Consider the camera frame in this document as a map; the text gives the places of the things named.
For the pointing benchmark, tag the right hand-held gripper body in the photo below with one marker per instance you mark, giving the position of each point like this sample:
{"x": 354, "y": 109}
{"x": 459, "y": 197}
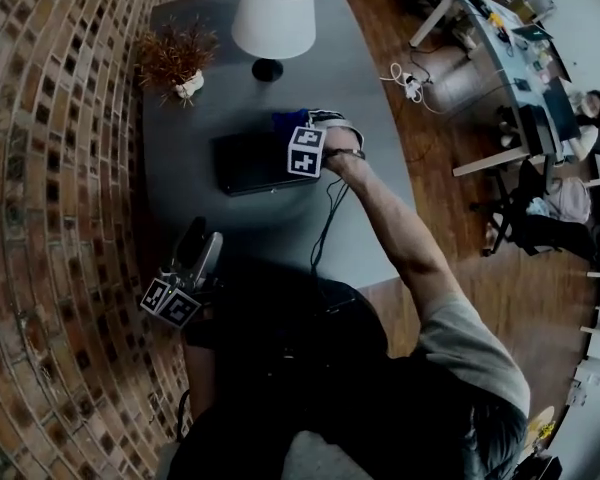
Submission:
{"x": 305, "y": 160}

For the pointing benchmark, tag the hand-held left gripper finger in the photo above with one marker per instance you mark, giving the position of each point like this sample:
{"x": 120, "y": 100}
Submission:
{"x": 192, "y": 240}
{"x": 211, "y": 258}

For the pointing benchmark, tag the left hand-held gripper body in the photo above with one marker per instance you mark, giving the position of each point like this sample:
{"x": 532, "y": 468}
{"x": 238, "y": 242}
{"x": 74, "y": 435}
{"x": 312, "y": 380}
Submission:
{"x": 172, "y": 308}

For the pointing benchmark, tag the blue cloth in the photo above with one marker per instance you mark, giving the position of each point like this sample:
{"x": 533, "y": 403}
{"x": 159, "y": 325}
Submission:
{"x": 287, "y": 119}

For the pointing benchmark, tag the black box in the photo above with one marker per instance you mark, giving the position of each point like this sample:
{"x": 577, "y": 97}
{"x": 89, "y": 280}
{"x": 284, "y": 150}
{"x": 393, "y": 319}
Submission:
{"x": 250, "y": 163}

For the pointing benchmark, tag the person's left forearm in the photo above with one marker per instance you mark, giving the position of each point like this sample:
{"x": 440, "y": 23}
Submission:
{"x": 202, "y": 373}

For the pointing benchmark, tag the person's right forearm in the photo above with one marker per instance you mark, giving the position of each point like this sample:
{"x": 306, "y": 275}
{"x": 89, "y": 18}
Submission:
{"x": 395, "y": 233}

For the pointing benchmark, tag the person's right hand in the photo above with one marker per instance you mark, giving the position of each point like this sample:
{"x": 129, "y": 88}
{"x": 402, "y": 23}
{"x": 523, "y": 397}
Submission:
{"x": 342, "y": 142}

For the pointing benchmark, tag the person's black chest pack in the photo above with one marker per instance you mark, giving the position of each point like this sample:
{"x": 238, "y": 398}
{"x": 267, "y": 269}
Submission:
{"x": 290, "y": 318}

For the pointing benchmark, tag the white shade table lamp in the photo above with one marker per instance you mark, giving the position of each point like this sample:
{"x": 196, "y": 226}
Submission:
{"x": 275, "y": 18}

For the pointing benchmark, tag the dried plant in white vase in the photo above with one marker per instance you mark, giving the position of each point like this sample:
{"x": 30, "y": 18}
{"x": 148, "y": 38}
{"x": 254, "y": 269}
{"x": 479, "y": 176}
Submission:
{"x": 172, "y": 58}

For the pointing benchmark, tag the long white office desk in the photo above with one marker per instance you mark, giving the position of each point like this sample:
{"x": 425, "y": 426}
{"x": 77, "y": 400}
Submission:
{"x": 500, "y": 58}

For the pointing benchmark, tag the black computer tower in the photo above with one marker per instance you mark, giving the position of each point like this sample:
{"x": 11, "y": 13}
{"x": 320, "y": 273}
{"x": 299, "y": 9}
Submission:
{"x": 535, "y": 128}

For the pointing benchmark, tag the pale blue garment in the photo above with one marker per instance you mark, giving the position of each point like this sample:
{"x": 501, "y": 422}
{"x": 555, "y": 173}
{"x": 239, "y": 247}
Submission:
{"x": 538, "y": 207}

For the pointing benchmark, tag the person's grey t-shirt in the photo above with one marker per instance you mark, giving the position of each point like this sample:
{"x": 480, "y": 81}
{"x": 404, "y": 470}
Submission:
{"x": 470, "y": 348}

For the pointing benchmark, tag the black office chair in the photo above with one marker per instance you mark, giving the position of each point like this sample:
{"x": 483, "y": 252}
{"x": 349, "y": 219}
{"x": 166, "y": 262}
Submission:
{"x": 550, "y": 233}

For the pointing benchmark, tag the dark laptop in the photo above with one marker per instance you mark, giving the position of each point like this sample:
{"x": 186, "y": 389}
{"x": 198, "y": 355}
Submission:
{"x": 532, "y": 32}

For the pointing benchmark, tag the black monitor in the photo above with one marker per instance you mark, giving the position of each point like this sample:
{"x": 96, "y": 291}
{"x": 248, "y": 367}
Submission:
{"x": 562, "y": 110}

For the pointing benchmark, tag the pink backpack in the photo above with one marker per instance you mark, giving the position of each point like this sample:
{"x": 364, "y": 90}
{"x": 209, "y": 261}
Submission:
{"x": 570, "y": 200}

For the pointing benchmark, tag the round yellow table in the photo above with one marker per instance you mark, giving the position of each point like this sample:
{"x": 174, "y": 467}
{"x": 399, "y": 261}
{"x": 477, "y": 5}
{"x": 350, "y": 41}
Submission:
{"x": 540, "y": 433}

